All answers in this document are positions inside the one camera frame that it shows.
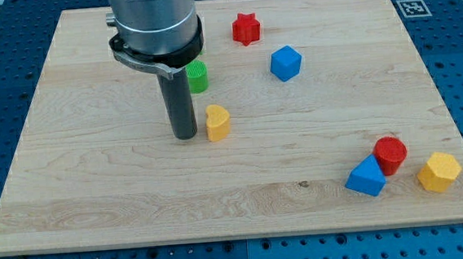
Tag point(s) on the white fiducial marker tag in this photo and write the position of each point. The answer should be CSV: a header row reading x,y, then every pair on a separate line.
x,y
413,8

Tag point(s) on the green cylinder block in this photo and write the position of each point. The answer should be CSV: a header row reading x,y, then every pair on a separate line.
x,y
197,75

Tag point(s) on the blue triangular prism block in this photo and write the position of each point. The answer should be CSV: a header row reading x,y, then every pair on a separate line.
x,y
367,177

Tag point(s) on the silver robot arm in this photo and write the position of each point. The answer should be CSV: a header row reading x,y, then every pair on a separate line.
x,y
160,37

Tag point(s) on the blue cube block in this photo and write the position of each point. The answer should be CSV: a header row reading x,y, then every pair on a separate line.
x,y
285,63

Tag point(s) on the wooden board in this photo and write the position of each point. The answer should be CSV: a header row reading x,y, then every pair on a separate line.
x,y
97,166

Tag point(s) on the red star block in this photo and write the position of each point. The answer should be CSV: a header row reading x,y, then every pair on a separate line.
x,y
246,28

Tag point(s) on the red cylinder block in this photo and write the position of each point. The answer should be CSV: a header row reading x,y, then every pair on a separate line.
x,y
390,152

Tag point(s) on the yellow hexagon block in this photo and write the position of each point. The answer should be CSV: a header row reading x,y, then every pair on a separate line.
x,y
440,172

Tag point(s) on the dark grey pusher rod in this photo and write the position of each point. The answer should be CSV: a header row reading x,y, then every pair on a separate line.
x,y
179,105

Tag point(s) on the yellow heart block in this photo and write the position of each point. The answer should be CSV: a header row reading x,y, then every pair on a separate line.
x,y
217,122

